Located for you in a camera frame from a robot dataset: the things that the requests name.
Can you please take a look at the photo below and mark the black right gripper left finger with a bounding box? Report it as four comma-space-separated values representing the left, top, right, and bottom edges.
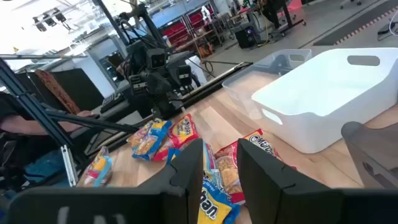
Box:
139, 139, 205, 224

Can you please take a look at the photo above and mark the black aluminium table frame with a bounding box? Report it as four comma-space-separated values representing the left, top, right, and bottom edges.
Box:
0, 57, 253, 187

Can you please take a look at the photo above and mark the clear plastic bin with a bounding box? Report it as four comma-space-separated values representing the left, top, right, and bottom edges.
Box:
222, 49, 313, 121

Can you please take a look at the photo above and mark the yellow cable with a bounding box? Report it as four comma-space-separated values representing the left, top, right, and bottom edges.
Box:
257, 18, 272, 47

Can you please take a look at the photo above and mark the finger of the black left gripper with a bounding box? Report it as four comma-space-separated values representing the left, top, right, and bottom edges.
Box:
177, 64, 193, 88
128, 74, 147, 95

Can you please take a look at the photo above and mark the black cable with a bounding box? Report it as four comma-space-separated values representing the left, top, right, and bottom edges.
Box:
377, 12, 398, 42

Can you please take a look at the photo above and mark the dark blue Maruchan ramen packet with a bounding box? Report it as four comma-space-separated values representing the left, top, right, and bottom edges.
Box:
132, 118, 173, 162
197, 179, 241, 224

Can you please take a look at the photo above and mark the black rolling stand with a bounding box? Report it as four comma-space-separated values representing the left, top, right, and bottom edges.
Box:
261, 0, 307, 35

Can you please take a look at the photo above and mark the black striped-edge mat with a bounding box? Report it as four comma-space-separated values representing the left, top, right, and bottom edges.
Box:
312, 6, 398, 47

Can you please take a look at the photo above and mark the silver frame bracket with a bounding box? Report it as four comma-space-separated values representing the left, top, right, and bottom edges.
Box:
60, 144, 78, 187

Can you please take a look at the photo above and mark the grey metal bar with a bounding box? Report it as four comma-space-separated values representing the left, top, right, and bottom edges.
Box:
0, 54, 88, 60

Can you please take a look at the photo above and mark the black track spotlight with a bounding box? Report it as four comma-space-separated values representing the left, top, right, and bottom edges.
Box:
52, 7, 67, 22
32, 17, 47, 32
42, 12, 57, 27

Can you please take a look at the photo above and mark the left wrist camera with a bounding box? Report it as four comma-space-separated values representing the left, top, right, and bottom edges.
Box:
145, 47, 168, 70

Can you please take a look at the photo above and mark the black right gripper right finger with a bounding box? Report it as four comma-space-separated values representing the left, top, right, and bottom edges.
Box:
238, 139, 343, 224

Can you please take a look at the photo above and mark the black computer tower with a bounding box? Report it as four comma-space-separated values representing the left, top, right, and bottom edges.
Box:
234, 26, 259, 49

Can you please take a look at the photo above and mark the red Maruchan ramen packet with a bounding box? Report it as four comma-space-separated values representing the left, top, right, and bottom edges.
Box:
152, 113, 200, 162
214, 129, 298, 206

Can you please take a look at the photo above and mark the person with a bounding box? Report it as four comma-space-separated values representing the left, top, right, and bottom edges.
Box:
0, 91, 96, 200

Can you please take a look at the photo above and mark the black panel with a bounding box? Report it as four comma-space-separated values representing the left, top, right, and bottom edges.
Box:
15, 68, 105, 111

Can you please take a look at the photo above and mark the red storage rack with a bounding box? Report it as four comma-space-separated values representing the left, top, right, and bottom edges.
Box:
161, 6, 218, 50

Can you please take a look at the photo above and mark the brown patterned board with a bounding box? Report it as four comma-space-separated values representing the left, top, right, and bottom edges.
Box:
34, 68, 81, 114

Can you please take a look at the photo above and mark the grey plastic bin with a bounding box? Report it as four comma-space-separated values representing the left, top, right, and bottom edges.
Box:
341, 121, 398, 190

